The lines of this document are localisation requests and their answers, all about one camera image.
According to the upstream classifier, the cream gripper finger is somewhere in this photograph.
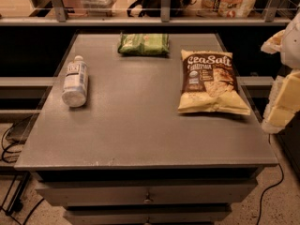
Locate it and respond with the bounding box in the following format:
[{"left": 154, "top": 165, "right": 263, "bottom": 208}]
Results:
[
  {"left": 262, "top": 106, "right": 294, "bottom": 134},
  {"left": 275, "top": 71, "right": 300, "bottom": 112}
]

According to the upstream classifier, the brown sea salt chip bag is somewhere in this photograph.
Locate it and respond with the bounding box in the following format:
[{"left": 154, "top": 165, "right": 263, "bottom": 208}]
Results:
[{"left": 178, "top": 50, "right": 250, "bottom": 115}]

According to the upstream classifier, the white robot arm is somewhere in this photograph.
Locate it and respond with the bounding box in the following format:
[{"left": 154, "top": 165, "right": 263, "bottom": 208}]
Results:
[{"left": 261, "top": 14, "right": 300, "bottom": 134}]

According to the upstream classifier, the black bag background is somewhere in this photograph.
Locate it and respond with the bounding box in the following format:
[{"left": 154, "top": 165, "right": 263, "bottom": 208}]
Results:
[{"left": 127, "top": 0, "right": 198, "bottom": 17}]

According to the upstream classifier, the green chip bag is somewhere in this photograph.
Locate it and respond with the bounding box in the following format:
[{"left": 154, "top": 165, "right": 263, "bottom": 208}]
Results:
[{"left": 118, "top": 34, "right": 169, "bottom": 56}]

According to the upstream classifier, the blue plastic bottle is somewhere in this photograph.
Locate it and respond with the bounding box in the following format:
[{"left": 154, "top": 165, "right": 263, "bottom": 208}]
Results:
[{"left": 62, "top": 55, "right": 88, "bottom": 108}]

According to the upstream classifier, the grey drawer cabinet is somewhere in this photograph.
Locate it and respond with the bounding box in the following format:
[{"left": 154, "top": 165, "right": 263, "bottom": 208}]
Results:
[{"left": 16, "top": 34, "right": 278, "bottom": 211}]

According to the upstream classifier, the lower drawer with knob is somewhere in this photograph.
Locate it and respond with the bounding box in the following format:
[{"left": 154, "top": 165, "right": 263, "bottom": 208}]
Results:
[{"left": 64, "top": 205, "right": 232, "bottom": 225}]

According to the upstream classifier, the drawer with knob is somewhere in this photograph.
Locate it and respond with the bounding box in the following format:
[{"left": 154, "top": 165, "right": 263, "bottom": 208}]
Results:
[
  {"left": 64, "top": 205, "right": 232, "bottom": 225},
  {"left": 36, "top": 179, "right": 257, "bottom": 207}
]

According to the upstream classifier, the upper drawer with knob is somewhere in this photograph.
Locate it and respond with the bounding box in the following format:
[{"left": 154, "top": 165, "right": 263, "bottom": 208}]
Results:
[{"left": 36, "top": 179, "right": 257, "bottom": 207}]

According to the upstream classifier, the grey metal railing shelf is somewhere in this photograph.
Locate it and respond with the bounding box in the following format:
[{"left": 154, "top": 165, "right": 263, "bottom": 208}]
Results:
[{"left": 0, "top": 0, "right": 300, "bottom": 27}]

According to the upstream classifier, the black cable right floor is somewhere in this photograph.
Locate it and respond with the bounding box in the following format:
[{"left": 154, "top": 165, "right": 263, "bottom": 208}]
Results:
[{"left": 255, "top": 134, "right": 285, "bottom": 225}]

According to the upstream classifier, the black cables left floor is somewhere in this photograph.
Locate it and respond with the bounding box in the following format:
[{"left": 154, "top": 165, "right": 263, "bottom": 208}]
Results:
[{"left": 0, "top": 115, "right": 45, "bottom": 225}]

